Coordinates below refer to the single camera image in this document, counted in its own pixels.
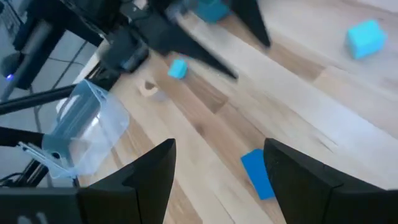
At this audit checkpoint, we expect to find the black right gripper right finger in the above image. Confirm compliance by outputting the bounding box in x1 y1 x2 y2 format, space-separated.
263 138 398 224

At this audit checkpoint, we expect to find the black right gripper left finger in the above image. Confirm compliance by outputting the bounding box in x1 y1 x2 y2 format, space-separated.
0 138 177 224

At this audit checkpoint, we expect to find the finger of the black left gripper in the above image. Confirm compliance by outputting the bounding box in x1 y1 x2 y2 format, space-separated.
229 0 272 49
136 14 239 80

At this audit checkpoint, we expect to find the teal half-cylinder block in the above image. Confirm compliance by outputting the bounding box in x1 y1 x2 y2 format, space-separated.
167 58 188 80

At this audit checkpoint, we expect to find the blue rectangular block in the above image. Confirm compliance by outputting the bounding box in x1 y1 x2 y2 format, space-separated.
195 0 231 24

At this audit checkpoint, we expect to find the blue cylinder block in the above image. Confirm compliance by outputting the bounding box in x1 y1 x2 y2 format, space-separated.
240 148 276 201

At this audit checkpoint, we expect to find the teal cube block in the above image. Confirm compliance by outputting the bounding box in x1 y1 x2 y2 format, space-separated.
346 19 388 60

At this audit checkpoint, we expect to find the blue plastic bin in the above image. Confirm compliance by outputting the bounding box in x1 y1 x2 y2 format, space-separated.
17 79 131 180

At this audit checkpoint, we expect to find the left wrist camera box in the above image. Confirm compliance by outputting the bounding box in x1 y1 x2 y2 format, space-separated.
101 29 150 75

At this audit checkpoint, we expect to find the black frame strut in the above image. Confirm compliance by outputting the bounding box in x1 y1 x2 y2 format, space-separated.
0 83 79 116
0 126 45 147
0 158 50 189

